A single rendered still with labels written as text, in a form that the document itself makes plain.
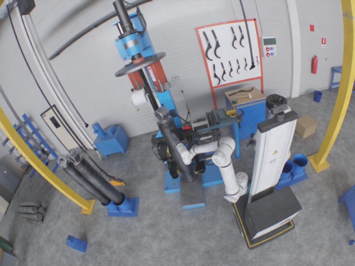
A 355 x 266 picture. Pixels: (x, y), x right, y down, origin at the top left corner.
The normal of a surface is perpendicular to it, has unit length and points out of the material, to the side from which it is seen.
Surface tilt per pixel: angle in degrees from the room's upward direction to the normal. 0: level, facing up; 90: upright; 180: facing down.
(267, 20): 90
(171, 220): 0
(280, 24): 90
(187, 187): 0
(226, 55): 90
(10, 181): 90
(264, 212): 0
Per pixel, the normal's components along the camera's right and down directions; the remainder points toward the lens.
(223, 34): 0.01, 0.62
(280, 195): -0.30, -0.74
